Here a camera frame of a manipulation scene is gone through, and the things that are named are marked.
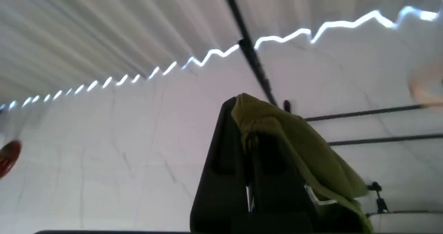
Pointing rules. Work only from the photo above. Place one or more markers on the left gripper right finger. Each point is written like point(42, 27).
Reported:
point(273, 178)

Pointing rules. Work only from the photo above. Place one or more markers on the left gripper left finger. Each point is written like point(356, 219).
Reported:
point(218, 192)

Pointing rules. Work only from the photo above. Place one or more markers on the green shirt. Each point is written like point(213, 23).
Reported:
point(304, 147)

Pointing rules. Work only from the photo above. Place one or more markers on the black clothes rack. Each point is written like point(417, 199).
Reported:
point(254, 59)

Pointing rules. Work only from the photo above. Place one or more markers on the white curtain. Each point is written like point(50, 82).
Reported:
point(104, 26)

